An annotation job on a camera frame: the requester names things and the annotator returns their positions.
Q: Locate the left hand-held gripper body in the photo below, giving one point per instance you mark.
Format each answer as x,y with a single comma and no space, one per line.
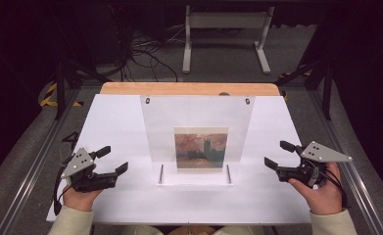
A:
78,163

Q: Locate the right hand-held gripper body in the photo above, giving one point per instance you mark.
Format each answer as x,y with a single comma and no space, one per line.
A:
323,153

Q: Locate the painting picture card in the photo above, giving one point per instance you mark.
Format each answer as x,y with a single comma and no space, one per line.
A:
200,148

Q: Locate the clear acrylic photo frame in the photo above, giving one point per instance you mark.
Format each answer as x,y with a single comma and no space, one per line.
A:
195,111

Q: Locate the person's left hand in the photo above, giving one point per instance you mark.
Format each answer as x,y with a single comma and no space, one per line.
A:
78,200

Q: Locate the person's right hand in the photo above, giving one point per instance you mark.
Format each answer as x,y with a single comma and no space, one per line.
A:
324,197

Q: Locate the white board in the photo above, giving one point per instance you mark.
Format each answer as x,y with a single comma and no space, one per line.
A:
114,124

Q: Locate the black tripod stand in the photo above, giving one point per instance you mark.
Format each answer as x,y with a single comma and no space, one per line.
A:
60,91
326,94

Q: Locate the yellow black floor tape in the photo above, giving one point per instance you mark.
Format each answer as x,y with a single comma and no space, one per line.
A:
293,73
48,94

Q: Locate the wooden table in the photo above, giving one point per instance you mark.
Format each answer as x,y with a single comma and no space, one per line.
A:
179,88

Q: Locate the white metal stand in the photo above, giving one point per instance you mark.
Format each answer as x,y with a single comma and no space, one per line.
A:
228,20

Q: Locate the aluminium floor rail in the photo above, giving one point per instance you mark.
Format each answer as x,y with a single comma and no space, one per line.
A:
32,169
359,182

